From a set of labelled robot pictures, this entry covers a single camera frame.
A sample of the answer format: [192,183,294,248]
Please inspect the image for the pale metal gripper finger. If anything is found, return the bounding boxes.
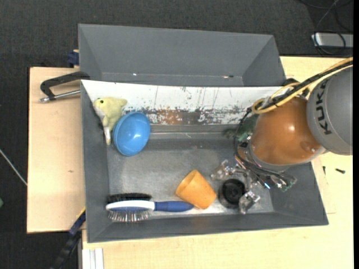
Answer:
[210,159,235,182]
[238,191,261,215]

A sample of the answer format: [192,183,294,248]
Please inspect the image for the black round disc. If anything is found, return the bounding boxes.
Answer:
[218,178,247,210]

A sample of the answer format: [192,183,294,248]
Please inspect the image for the orange plastic cup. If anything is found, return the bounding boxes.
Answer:
[175,169,218,210]

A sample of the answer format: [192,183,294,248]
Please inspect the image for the grey metal bin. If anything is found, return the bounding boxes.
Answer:
[77,23,329,243]

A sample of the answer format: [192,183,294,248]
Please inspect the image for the blue plastic bowl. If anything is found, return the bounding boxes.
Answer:
[112,111,151,157]

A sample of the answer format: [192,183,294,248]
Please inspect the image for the blue and white hairbrush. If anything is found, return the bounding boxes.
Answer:
[105,192,195,223]

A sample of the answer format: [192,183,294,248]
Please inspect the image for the yellow plush toy animal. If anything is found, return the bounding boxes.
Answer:
[92,96,128,146]

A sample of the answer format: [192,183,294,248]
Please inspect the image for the pale wood board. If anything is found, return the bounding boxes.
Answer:
[26,66,86,234]

